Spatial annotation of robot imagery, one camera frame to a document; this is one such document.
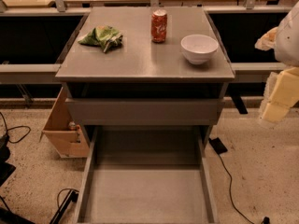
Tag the open grey middle drawer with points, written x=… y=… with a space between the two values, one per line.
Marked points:
x=146 y=175

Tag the red coke can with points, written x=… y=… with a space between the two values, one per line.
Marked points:
x=158 y=25

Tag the black stand with cable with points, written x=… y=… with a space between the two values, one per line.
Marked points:
x=70 y=197

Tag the black power adapter with cable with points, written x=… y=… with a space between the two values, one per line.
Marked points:
x=220 y=149

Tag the grey drawer cabinet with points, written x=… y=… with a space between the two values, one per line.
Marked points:
x=140 y=68

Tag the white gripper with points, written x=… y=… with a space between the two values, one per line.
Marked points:
x=288 y=42

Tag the green chip bag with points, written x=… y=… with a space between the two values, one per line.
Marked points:
x=105 y=37

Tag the white bowl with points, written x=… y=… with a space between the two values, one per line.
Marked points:
x=198 y=49

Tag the cardboard box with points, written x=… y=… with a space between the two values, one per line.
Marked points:
x=63 y=133

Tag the closed grey top drawer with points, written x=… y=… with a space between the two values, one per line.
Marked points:
x=127 y=112

